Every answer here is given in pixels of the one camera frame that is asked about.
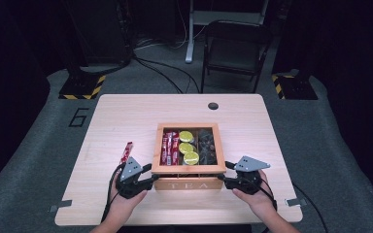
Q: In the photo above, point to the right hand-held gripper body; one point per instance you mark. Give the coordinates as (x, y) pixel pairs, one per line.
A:
(246, 179)

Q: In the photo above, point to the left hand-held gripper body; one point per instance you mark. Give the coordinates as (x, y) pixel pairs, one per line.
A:
(131, 181)

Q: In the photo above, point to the wooden tea box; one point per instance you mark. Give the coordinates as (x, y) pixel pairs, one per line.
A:
(187, 183)

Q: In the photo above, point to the person's left hand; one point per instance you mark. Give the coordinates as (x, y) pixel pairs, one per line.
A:
(126, 203)

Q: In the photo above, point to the person's right hand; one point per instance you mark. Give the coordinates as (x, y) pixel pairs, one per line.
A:
(259, 200)

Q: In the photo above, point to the red tea sachet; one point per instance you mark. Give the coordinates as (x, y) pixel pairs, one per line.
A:
(164, 148)
(176, 148)
(170, 148)
(126, 152)

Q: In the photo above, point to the yellow lidded pod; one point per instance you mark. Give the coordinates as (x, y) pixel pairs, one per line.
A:
(191, 158)
(186, 148)
(186, 136)

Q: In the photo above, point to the pile of dark tea packets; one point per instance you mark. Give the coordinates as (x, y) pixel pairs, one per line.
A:
(207, 147)

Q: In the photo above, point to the grey tape strip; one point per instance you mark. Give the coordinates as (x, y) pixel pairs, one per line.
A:
(296, 202)
(60, 205)

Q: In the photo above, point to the yellow black striped stand base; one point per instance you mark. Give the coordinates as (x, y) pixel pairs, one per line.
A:
(82, 89)
(293, 87)

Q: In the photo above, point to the black folding chair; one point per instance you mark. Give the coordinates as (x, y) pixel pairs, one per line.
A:
(236, 51)

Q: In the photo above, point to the black cabinet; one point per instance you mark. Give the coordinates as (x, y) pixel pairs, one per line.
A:
(100, 32)

